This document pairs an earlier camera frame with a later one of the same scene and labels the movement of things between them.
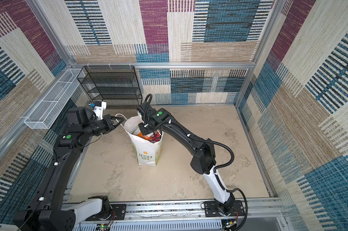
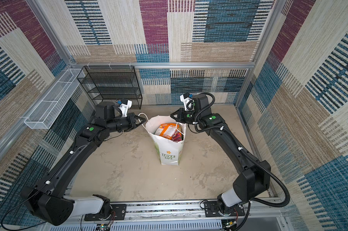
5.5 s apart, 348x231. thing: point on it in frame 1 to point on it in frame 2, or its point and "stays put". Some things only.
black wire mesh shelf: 117,86 stays put
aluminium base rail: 256,215 stays put
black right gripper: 143,130 to 180,119
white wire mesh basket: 45,113 stays put
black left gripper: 107,121 to 130,118
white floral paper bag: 147,152 to 169,151
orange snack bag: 145,137 to 166,130
